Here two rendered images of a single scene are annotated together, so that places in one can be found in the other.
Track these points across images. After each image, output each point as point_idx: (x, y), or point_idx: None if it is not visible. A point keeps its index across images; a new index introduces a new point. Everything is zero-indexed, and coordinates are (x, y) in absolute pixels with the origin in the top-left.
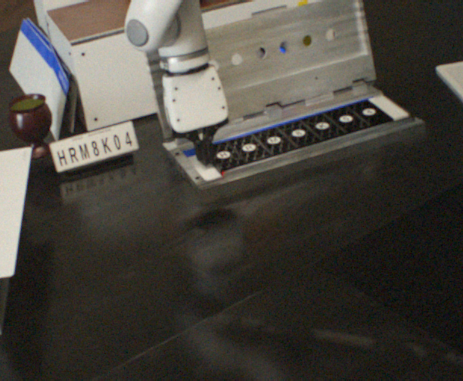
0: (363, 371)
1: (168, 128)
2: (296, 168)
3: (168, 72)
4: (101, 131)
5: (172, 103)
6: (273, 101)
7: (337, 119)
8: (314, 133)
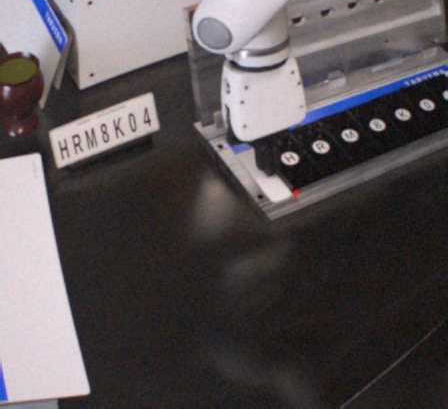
0: None
1: (207, 110)
2: (381, 181)
3: (234, 63)
4: (113, 109)
5: (239, 105)
6: (337, 69)
7: (417, 103)
8: (396, 127)
